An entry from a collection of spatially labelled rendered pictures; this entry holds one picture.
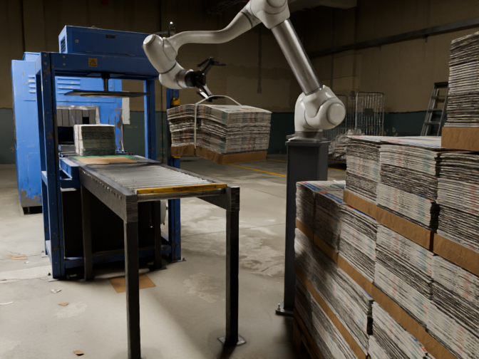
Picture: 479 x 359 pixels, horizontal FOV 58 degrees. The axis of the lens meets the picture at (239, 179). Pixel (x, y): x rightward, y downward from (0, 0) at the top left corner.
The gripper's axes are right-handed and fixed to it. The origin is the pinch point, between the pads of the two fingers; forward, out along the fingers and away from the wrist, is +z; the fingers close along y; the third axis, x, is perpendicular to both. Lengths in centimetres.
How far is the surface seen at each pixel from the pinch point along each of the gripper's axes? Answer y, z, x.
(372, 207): 35, 89, 24
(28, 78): 5, -368, -65
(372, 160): 22, 86, 21
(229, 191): 52, 3, -5
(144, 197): 53, -15, 31
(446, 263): 37, 118, 49
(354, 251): 53, 82, 18
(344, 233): 51, 74, 11
